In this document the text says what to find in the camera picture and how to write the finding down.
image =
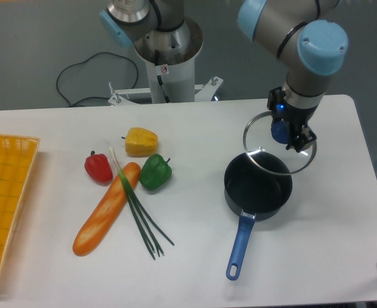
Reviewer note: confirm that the glass lid blue knob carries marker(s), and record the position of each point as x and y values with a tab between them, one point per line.
267	146

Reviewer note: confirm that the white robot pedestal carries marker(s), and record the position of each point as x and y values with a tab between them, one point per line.
170	64

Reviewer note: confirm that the red bell pepper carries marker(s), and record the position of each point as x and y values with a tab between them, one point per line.
98	168

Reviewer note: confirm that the dark saucepan blue handle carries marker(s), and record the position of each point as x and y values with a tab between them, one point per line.
254	195

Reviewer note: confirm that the yellow woven basket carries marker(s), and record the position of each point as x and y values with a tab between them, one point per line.
17	156

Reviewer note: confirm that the yellow bell pepper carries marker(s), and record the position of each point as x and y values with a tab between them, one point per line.
140	142

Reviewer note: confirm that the green bell pepper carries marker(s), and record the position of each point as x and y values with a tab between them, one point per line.
155	172

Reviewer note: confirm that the green spring onion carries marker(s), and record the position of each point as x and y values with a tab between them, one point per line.
142	218

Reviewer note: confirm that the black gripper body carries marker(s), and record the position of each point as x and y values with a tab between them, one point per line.
297	118

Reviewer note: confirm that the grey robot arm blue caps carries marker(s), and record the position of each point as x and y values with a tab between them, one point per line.
312	49

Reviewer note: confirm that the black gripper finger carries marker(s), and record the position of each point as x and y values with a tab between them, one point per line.
276	104
301	138

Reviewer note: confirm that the orange baguette bread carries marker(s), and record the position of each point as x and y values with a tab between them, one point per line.
96	227

